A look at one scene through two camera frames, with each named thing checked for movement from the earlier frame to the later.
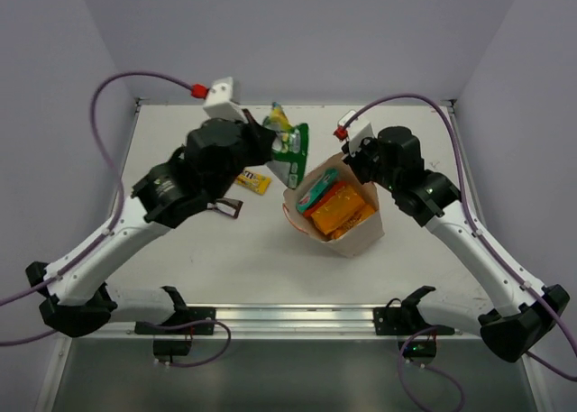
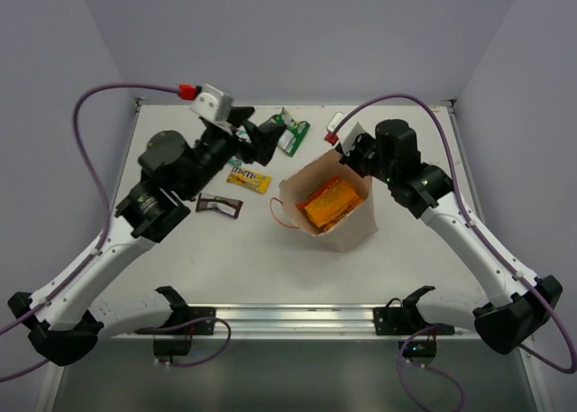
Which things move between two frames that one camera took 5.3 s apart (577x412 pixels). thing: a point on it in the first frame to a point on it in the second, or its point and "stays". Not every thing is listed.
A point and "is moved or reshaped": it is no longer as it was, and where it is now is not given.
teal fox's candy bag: (330, 176) is moved or reshaped
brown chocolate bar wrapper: (228, 206) stays
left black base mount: (169, 343) stays
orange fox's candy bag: (308, 213) to (302, 203)
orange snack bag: (363, 212) to (323, 228)
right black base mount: (420, 343) stays
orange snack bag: (337, 207) stays
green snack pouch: (289, 146) is moved or reshaped
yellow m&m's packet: (255, 182) stays
